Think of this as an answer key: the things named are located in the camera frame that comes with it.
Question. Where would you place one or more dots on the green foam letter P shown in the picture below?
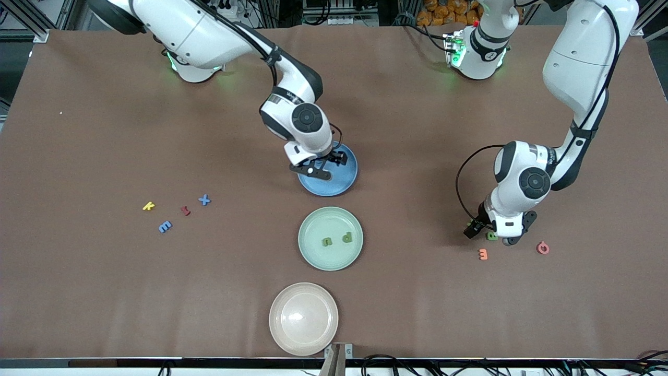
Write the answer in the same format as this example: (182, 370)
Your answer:
(346, 237)

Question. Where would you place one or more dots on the blue foam letter X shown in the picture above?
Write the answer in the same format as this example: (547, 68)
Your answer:
(204, 199)

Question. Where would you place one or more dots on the blue foam letter E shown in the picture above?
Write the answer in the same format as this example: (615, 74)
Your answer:
(165, 226)

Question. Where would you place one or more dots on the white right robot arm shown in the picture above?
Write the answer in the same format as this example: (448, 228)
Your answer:
(193, 31)

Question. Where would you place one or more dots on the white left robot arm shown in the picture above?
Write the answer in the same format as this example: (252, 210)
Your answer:
(584, 52)

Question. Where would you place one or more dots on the blue plate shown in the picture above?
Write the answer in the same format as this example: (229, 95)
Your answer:
(339, 183)

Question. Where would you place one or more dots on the orange foam letter E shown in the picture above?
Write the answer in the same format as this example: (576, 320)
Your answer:
(483, 254)

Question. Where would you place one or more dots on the pink foam letter G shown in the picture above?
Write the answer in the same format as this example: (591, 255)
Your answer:
(539, 248)

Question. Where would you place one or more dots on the green plate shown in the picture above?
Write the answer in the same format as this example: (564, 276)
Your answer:
(330, 256)

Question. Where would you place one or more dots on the brown table cover sheet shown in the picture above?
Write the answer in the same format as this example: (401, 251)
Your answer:
(417, 313)

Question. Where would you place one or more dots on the red foam letter I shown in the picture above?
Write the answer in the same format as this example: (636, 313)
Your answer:
(185, 210)

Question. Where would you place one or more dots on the white power strip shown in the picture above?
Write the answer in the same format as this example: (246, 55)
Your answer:
(344, 21)
(224, 5)

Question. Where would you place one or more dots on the beige plate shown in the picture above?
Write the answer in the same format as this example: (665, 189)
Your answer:
(303, 319)

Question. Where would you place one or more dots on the yellow foam letter K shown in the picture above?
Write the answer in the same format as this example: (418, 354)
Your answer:
(148, 206)

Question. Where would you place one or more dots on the orange net bag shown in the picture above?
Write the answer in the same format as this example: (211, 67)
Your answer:
(443, 13)

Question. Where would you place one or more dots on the aluminium frame post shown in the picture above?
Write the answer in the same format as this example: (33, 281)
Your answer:
(635, 30)
(40, 34)

